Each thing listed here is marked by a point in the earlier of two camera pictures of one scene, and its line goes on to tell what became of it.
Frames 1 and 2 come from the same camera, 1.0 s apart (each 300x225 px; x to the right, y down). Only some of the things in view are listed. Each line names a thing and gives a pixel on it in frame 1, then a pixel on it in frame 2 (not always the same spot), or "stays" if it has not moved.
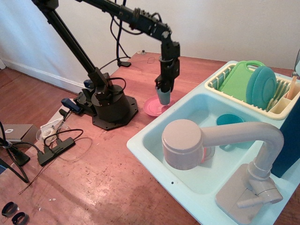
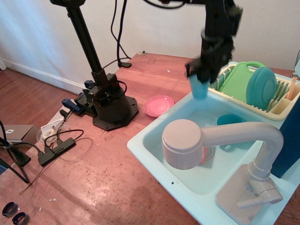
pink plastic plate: [153, 107] stays
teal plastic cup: [164, 97] -> [199, 90]
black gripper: [170, 65] -> [221, 18]
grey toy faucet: [184, 142] stays
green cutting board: [236, 84] stays
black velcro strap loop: [9, 209] stays
